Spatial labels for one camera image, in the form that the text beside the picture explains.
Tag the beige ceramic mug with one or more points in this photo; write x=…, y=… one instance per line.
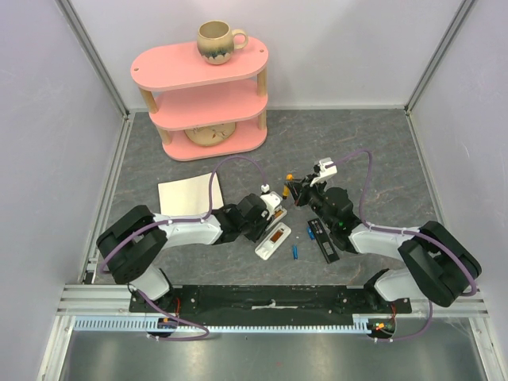
x=216, y=41

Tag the white air conditioner remote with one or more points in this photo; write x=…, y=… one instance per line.
x=279, y=214

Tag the beige floral ceramic bowl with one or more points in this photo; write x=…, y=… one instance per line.
x=211, y=135

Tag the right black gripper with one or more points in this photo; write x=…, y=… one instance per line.
x=303, y=192

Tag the pink three-tier shelf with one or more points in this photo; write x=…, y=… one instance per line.
x=182, y=91

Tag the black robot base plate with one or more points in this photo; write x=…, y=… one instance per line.
x=205, y=298

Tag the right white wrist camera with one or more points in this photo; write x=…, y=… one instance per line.
x=324, y=169

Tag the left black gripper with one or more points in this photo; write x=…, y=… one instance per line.
x=256, y=235

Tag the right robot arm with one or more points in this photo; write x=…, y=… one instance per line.
x=436, y=265

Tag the orange handled screwdriver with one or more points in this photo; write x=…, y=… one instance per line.
x=286, y=187

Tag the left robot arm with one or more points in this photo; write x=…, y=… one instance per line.
x=130, y=245

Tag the grey slotted cable duct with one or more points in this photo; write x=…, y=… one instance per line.
x=163, y=325

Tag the white remote with back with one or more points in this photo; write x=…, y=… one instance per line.
x=271, y=243

